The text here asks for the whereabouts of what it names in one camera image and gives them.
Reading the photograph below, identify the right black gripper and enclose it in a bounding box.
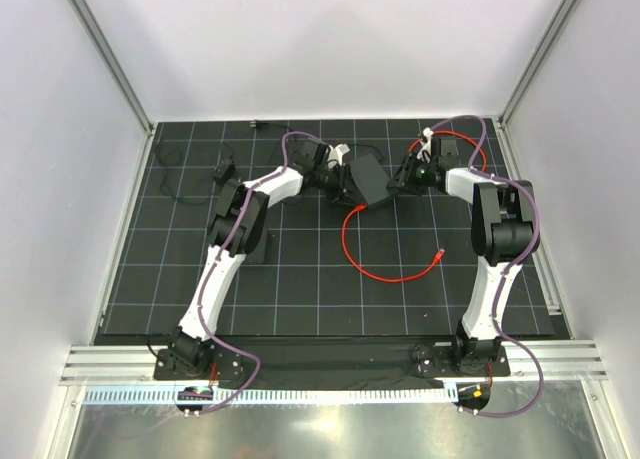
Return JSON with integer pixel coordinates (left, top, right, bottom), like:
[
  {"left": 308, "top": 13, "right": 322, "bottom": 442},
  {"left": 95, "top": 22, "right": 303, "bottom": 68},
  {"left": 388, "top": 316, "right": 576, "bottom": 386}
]
[{"left": 386, "top": 152, "right": 436, "bottom": 196}]

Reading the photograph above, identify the long orange ethernet cable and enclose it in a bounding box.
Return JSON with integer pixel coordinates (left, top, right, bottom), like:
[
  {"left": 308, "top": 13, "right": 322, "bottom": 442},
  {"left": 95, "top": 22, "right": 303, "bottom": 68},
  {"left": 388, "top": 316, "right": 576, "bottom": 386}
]
[{"left": 341, "top": 203, "right": 447, "bottom": 283}]

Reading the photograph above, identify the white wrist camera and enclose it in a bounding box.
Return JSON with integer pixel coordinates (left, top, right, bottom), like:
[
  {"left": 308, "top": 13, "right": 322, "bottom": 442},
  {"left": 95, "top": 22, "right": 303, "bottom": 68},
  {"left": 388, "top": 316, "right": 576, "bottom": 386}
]
[
  {"left": 417, "top": 127, "right": 434, "bottom": 162},
  {"left": 327, "top": 144, "right": 350, "bottom": 169}
]

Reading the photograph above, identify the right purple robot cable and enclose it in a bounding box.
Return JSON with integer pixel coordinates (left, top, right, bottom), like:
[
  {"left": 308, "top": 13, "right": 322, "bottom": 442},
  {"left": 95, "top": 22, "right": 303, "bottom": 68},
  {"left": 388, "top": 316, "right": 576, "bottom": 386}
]
[{"left": 429, "top": 115, "right": 545, "bottom": 418}]

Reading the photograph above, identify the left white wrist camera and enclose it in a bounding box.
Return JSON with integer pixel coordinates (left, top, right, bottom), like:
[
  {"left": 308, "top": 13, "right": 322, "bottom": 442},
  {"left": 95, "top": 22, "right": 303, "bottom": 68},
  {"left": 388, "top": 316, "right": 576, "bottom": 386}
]
[{"left": 327, "top": 144, "right": 350, "bottom": 169}]

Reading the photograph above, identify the black grid mat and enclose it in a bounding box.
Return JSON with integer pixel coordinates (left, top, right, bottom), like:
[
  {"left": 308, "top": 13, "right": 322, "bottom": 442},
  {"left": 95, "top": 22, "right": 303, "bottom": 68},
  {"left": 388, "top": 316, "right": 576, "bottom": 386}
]
[{"left": 90, "top": 118, "right": 571, "bottom": 341}]

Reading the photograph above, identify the black power cord with plug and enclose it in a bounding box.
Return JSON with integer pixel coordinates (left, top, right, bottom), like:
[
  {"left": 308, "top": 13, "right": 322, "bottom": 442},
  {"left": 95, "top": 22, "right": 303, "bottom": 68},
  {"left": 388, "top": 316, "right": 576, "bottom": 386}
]
[{"left": 248, "top": 120, "right": 386, "bottom": 165}]

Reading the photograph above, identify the small black plug adapter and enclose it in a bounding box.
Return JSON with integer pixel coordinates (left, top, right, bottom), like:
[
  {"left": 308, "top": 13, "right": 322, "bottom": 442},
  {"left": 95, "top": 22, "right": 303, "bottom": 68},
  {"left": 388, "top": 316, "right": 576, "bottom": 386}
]
[{"left": 212, "top": 160, "right": 236, "bottom": 185}]

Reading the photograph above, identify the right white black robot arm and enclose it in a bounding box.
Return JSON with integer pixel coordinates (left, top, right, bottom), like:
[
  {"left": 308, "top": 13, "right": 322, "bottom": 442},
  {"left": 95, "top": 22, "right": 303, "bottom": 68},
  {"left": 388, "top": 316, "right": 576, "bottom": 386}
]
[{"left": 388, "top": 136, "right": 539, "bottom": 375}]

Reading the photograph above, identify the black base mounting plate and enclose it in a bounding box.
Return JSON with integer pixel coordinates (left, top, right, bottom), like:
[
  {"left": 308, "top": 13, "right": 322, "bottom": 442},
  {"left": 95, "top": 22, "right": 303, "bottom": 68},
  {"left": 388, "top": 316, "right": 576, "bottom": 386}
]
[{"left": 153, "top": 335, "right": 511, "bottom": 391}]

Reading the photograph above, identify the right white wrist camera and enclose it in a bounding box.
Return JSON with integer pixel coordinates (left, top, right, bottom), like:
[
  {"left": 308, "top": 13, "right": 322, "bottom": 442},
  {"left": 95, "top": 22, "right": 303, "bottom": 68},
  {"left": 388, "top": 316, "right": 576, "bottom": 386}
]
[{"left": 417, "top": 127, "right": 434, "bottom": 162}]

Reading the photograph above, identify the right aluminium corner post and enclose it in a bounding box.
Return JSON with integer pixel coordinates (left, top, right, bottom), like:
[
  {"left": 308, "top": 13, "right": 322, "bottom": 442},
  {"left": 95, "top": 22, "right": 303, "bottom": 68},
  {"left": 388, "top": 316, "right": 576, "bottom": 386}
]
[{"left": 498, "top": 0, "right": 582, "bottom": 130}]

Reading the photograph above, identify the left aluminium corner post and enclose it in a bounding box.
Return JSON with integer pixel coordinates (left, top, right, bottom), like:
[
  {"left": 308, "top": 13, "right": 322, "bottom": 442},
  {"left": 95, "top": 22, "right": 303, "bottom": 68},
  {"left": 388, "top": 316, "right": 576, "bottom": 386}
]
[{"left": 68, "top": 0, "right": 154, "bottom": 135}]

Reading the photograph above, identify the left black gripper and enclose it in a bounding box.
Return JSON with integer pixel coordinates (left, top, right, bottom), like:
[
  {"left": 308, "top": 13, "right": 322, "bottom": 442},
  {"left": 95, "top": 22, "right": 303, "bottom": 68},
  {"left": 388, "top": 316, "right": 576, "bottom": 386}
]
[{"left": 314, "top": 164, "right": 367, "bottom": 209}]

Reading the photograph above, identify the white slotted cable duct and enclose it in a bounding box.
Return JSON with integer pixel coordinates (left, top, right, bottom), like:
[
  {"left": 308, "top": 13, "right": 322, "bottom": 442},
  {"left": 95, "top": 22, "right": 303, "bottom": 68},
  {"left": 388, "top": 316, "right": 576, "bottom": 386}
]
[{"left": 82, "top": 384, "right": 458, "bottom": 408}]

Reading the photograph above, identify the black network switch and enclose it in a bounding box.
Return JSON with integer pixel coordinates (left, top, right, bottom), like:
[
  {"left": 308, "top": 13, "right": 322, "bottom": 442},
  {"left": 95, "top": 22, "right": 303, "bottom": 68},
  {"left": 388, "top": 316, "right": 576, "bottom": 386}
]
[
  {"left": 348, "top": 154, "right": 391, "bottom": 209},
  {"left": 245, "top": 229, "right": 270, "bottom": 265}
]

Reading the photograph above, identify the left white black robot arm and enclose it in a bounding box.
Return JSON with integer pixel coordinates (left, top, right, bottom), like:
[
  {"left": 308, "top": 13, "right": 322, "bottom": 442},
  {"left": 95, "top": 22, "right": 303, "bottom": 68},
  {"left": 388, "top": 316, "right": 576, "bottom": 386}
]
[{"left": 154, "top": 135, "right": 350, "bottom": 380}]

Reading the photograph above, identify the aluminium corner post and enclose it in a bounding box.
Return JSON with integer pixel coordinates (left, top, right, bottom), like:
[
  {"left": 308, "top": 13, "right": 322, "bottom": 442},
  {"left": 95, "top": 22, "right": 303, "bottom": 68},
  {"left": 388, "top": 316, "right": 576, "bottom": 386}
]
[
  {"left": 498, "top": 0, "right": 582, "bottom": 130},
  {"left": 68, "top": 0, "right": 154, "bottom": 135}
]

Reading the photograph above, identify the aluminium front frame rail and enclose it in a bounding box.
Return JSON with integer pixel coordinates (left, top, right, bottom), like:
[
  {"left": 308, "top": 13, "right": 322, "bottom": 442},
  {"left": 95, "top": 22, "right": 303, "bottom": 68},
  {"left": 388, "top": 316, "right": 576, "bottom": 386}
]
[{"left": 59, "top": 340, "right": 607, "bottom": 386}]

